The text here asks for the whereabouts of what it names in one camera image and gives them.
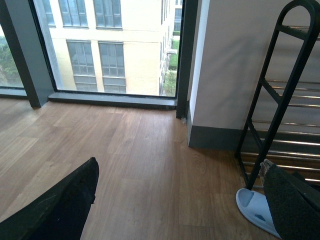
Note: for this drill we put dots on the white slipper near rack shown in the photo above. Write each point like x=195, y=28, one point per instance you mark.
x=254, y=207

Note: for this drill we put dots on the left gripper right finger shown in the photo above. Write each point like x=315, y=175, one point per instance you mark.
x=294, y=205

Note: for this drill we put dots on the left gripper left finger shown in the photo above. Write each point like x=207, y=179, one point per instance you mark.
x=60, y=213

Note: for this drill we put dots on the window with dark frame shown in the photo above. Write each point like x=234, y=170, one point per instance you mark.
x=126, y=53

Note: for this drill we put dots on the black metal shoe rack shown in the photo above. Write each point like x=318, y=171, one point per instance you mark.
x=309, y=36

